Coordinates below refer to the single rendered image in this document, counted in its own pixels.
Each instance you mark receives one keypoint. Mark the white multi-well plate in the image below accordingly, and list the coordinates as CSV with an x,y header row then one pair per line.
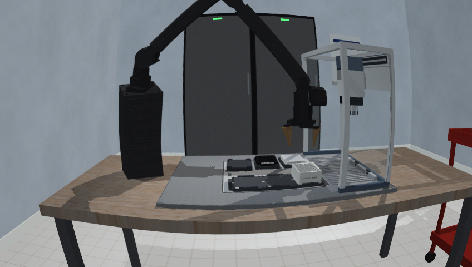
x,y
292,159

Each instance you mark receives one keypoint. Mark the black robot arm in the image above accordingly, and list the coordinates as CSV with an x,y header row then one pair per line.
x,y
140,82

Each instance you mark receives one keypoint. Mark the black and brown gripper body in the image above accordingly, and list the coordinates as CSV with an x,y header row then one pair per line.
x,y
301,116

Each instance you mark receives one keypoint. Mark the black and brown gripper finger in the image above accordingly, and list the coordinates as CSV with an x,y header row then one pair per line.
x,y
315,134
287,132

